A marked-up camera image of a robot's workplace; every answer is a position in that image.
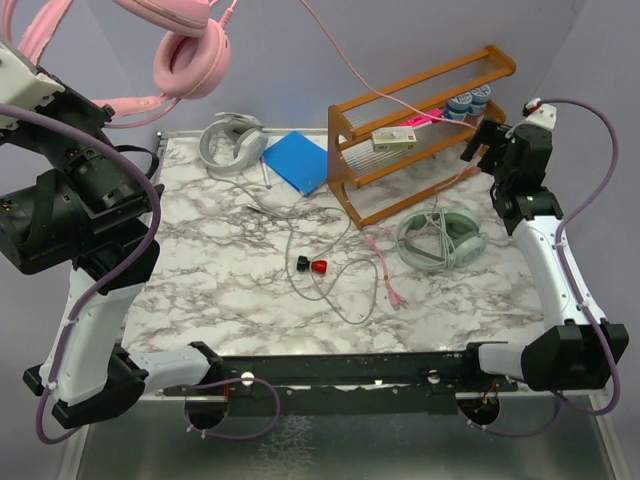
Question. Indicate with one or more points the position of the pink grey headphones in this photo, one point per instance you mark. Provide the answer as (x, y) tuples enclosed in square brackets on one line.
[(185, 47)]

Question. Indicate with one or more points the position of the pink marker pen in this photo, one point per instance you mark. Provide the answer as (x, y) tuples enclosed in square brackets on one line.
[(433, 116)]

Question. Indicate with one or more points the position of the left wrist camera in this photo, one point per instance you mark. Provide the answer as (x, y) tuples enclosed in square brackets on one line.
[(22, 85)]

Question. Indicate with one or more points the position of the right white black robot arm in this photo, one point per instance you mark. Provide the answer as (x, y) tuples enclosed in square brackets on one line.
[(579, 346)]

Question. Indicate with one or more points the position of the white green red box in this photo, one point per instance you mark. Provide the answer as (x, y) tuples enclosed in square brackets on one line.
[(398, 138)]

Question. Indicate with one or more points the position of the mint green headphones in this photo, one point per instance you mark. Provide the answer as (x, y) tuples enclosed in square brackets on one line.
[(460, 239)]

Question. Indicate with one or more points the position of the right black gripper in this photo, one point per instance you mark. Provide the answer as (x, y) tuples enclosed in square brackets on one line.
[(491, 133)]

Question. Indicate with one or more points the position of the blue white jar right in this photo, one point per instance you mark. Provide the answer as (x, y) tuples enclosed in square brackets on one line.
[(480, 97)]

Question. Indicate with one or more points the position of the white purple pen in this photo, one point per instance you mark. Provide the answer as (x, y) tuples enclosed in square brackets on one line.
[(265, 172)]

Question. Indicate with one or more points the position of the blue white jar left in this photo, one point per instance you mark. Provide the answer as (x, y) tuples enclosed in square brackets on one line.
[(456, 108)]

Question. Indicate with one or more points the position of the blue white jar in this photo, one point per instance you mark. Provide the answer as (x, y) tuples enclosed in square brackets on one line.
[(456, 108), (480, 97)]

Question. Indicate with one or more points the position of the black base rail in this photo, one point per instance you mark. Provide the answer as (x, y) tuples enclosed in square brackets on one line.
[(347, 384)]

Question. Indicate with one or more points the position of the wooden three-tier rack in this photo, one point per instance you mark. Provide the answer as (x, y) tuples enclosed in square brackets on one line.
[(372, 186)]

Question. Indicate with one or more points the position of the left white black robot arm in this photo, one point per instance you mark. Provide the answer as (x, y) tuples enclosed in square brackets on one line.
[(98, 212)]

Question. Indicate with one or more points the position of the blue notebook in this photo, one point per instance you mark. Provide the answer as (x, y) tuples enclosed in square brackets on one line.
[(300, 162)]

